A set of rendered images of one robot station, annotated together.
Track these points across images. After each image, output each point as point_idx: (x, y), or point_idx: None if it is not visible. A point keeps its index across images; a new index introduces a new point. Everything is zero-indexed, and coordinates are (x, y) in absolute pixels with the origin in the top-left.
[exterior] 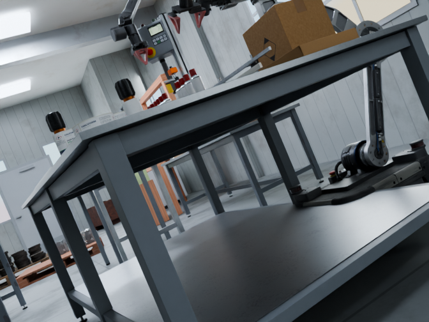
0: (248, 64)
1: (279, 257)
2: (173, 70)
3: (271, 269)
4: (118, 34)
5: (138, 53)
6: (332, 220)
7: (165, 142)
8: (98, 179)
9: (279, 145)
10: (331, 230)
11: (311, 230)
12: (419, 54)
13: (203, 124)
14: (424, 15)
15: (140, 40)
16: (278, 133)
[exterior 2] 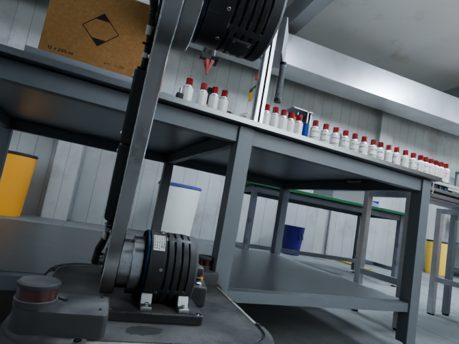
0: None
1: (39, 237)
2: (257, 76)
3: (28, 233)
4: (203, 49)
5: (203, 65)
6: (41, 252)
7: (190, 145)
8: (173, 159)
9: (225, 191)
10: (16, 244)
11: (52, 248)
12: None
13: None
14: None
15: (205, 52)
16: (231, 174)
